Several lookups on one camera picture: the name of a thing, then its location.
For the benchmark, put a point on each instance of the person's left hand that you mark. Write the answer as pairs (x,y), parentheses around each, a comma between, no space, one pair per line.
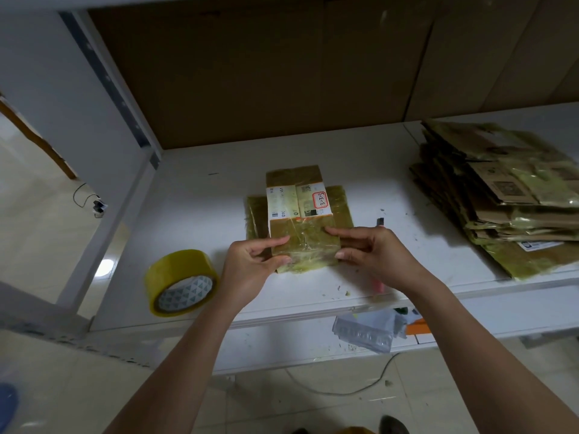
(246,271)

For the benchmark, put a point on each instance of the person's right hand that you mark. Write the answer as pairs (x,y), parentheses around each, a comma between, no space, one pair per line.
(384,257)

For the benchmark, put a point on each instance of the pink utility knife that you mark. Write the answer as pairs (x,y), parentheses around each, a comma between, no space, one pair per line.
(378,287)

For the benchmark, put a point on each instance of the yellow tape roll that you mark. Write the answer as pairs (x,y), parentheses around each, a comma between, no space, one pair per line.
(172,271)

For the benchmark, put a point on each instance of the labelled taped cardboard box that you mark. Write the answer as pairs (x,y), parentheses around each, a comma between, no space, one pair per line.
(298,199)

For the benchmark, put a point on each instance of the white metal shelf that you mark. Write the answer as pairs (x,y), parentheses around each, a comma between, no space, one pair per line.
(217,185)

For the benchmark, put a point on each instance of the stack of cardboard boxes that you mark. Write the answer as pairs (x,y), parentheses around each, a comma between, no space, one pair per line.
(507,194)

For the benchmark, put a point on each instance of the person's left forearm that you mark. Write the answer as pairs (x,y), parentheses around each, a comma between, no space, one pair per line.
(172,375)

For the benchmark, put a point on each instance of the person's right forearm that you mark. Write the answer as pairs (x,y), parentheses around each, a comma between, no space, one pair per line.
(498,357)

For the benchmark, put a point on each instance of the person's right leg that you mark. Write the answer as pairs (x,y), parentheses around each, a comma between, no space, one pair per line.
(394,425)

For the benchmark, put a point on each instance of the person's leg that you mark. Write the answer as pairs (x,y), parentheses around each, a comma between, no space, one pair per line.
(394,425)
(302,430)

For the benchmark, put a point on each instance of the person's left leg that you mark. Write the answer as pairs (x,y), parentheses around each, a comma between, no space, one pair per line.
(302,430)

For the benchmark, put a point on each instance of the orange plastic object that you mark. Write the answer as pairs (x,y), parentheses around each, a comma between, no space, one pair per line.
(419,327)

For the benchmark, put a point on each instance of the wooden chair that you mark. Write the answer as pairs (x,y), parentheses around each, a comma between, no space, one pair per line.
(36,140)

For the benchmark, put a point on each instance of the blue round object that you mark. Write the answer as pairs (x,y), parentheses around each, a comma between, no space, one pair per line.
(6,407)

